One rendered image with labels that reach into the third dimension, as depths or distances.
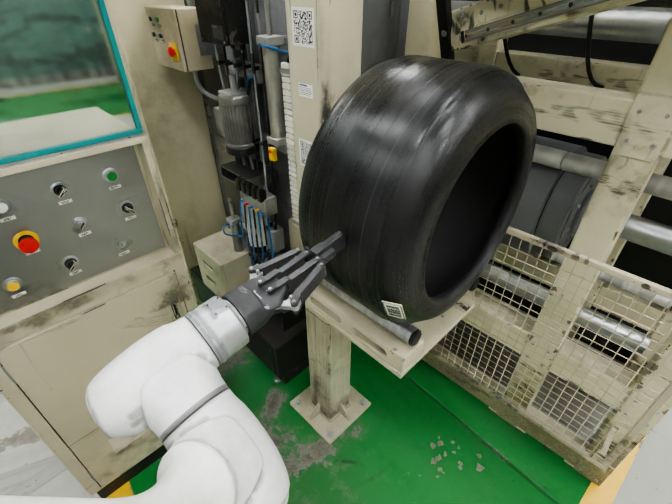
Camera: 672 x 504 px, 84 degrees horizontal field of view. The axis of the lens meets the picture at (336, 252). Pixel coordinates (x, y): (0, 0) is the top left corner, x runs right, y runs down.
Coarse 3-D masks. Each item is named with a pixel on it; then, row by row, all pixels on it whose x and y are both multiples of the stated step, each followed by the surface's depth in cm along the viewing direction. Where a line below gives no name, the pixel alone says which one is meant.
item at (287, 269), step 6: (306, 246) 65; (306, 252) 65; (294, 258) 65; (300, 258) 64; (288, 264) 64; (294, 264) 64; (300, 264) 65; (276, 270) 62; (282, 270) 63; (288, 270) 63; (294, 270) 64; (264, 276) 61; (270, 276) 61; (276, 276) 62; (282, 276) 63; (258, 282) 60; (264, 282) 60
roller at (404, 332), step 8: (328, 288) 105; (336, 288) 103; (344, 296) 101; (352, 304) 100; (360, 304) 97; (368, 312) 96; (376, 320) 95; (384, 320) 93; (392, 328) 91; (400, 328) 90; (408, 328) 89; (416, 328) 90; (400, 336) 90; (408, 336) 89; (416, 336) 89; (408, 344) 90
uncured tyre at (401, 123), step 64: (384, 64) 73; (448, 64) 69; (320, 128) 72; (384, 128) 63; (448, 128) 60; (512, 128) 91; (320, 192) 71; (384, 192) 62; (448, 192) 64; (512, 192) 93; (384, 256) 65; (448, 256) 108
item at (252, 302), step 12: (240, 288) 57; (252, 288) 60; (264, 288) 60; (228, 300) 56; (240, 300) 55; (252, 300) 56; (264, 300) 58; (276, 300) 58; (240, 312) 55; (252, 312) 56; (264, 312) 57; (276, 312) 58; (252, 324) 56; (264, 324) 59
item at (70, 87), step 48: (0, 0) 71; (48, 0) 76; (96, 0) 81; (0, 48) 74; (48, 48) 79; (96, 48) 85; (0, 96) 77; (48, 96) 82; (96, 96) 88; (0, 144) 80; (48, 144) 86
